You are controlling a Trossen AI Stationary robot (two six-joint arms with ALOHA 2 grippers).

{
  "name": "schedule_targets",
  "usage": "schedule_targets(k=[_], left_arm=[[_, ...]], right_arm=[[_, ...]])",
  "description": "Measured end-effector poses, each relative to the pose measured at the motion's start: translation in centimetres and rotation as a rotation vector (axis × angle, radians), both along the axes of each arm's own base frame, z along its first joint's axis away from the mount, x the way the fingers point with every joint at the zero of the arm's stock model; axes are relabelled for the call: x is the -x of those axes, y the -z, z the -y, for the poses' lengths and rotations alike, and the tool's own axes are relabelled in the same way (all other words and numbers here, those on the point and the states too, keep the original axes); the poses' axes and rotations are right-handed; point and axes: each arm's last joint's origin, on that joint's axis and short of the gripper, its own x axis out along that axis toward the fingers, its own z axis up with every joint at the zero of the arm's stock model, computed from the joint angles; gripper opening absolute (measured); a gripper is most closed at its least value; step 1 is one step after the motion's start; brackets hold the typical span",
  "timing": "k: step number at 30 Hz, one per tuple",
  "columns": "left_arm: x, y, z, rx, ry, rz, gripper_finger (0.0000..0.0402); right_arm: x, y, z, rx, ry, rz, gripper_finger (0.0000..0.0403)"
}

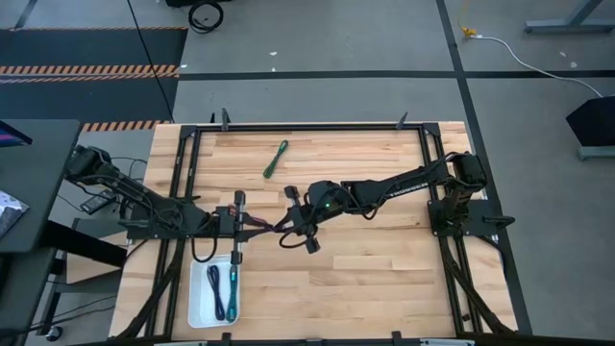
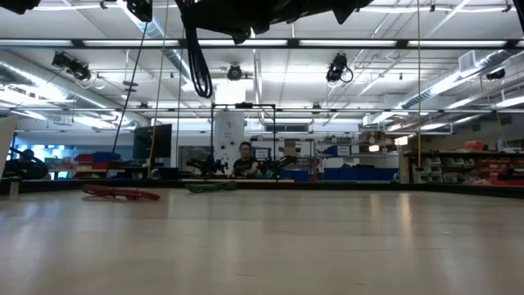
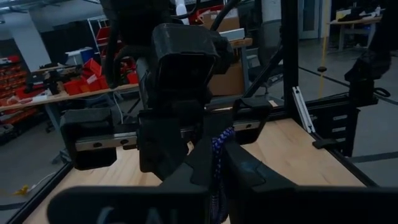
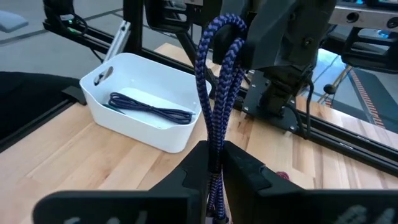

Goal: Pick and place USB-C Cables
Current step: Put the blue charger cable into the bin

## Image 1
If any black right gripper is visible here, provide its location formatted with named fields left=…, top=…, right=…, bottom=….
left=273, top=180, right=347, bottom=255

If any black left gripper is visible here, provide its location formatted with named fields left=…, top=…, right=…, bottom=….
left=213, top=189, right=277, bottom=265

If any purple braided USB-C cable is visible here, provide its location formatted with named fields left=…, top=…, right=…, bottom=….
left=247, top=216, right=284, bottom=235

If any teal braided USB-C cable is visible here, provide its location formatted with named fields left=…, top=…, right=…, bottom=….
left=225, top=263, right=240, bottom=323

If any white plastic tray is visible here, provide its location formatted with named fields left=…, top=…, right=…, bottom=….
left=186, top=253, right=243, bottom=330

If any white light bar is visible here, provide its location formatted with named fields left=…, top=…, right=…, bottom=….
left=153, top=338, right=208, bottom=346
left=420, top=338, right=475, bottom=346

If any black power adapter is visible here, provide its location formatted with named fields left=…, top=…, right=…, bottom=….
left=79, top=189, right=116, bottom=215

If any black desk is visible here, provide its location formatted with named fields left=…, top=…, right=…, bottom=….
left=0, top=118, right=129, bottom=346

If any black hazard-striped floor mat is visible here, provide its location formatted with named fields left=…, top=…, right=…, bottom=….
left=0, top=26, right=188, bottom=134

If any grey patterned pad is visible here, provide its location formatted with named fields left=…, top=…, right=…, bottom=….
left=0, top=189, right=30, bottom=239

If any monitor with coloured screen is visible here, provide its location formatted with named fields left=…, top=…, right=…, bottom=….
left=0, top=119, right=34, bottom=148

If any black angular box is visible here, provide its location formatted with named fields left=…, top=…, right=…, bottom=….
left=565, top=94, right=615, bottom=161

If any grey desk leg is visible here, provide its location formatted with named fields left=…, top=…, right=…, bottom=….
left=523, top=0, right=615, bottom=35

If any green braided USB-C cable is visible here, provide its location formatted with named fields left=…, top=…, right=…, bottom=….
left=261, top=139, right=290, bottom=180

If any dark blue braided USB-C cable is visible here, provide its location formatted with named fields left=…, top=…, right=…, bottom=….
left=206, top=263, right=227, bottom=322

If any black metal table frame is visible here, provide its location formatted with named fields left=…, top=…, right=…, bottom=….
left=112, top=110, right=534, bottom=346

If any long black cable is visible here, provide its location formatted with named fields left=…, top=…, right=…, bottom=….
left=125, top=0, right=175, bottom=124

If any coiled black cable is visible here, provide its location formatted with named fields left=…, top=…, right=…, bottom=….
left=186, top=1, right=225, bottom=35

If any yellow power cord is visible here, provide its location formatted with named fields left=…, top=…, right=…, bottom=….
left=458, top=0, right=478, bottom=38

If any white power cable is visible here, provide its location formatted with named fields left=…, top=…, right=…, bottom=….
left=473, top=34, right=604, bottom=100

